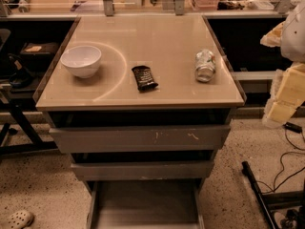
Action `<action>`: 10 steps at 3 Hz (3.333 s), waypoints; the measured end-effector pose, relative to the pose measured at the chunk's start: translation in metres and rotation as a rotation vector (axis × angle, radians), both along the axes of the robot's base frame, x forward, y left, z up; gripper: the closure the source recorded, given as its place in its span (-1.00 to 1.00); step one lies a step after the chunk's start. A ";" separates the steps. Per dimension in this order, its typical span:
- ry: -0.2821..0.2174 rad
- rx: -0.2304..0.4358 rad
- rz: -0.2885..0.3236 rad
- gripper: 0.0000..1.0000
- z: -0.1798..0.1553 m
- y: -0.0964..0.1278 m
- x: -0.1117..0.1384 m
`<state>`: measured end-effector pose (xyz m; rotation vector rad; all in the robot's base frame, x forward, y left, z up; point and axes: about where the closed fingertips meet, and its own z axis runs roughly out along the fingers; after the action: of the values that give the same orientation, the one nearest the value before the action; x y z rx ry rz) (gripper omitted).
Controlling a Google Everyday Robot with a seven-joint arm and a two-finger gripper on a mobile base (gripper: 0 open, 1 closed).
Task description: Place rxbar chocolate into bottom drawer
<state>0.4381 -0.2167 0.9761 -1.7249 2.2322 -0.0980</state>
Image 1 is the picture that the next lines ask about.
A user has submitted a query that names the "crushed aluminium soda can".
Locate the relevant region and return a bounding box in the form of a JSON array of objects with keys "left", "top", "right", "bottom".
[{"left": 195, "top": 49, "right": 216, "bottom": 82}]

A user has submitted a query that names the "white ceramic bowl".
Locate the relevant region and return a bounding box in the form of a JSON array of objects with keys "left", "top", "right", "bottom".
[{"left": 60, "top": 45, "right": 102, "bottom": 78}]

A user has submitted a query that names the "black power adapter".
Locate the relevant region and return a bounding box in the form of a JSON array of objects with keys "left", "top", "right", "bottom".
[{"left": 284, "top": 122, "right": 302, "bottom": 134}]

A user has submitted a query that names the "open grey bottom drawer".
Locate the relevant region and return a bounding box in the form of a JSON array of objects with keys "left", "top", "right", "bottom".
[{"left": 86, "top": 179, "right": 205, "bottom": 229}]

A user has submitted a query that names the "black metal stand leg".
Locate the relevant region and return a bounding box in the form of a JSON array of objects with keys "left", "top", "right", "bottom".
[{"left": 242, "top": 161, "right": 305, "bottom": 229}]

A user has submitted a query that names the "grey middle drawer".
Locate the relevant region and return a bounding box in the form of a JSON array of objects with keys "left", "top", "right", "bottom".
[{"left": 71, "top": 161, "right": 214, "bottom": 181}]

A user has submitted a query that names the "black floor cable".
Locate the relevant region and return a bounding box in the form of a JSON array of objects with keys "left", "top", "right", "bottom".
[{"left": 255, "top": 129, "right": 305, "bottom": 195}]

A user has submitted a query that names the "grey drawer cabinet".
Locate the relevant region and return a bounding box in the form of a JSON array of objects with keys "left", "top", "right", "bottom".
[{"left": 34, "top": 15, "right": 245, "bottom": 229}]

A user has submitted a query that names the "black rxbar chocolate wrapper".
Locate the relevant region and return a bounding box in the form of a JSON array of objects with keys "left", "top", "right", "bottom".
[{"left": 132, "top": 65, "right": 158, "bottom": 92}]

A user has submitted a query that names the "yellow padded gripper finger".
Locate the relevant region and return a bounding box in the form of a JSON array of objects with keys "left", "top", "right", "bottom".
[
  {"left": 262, "top": 63, "right": 305, "bottom": 128},
  {"left": 260, "top": 22, "right": 284, "bottom": 48}
]

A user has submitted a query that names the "grey top drawer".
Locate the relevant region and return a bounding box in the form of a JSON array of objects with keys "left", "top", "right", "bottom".
[{"left": 50, "top": 125, "right": 231, "bottom": 153}]

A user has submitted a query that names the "black box on shelf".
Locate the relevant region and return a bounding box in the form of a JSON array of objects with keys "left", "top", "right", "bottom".
[{"left": 19, "top": 42, "right": 59, "bottom": 60}]

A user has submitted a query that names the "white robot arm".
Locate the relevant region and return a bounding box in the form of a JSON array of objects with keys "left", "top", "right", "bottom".
[{"left": 260, "top": 0, "right": 305, "bottom": 128}]

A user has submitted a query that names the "white perforated clog shoe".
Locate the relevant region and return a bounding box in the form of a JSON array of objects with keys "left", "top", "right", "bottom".
[{"left": 0, "top": 210, "right": 34, "bottom": 229}]

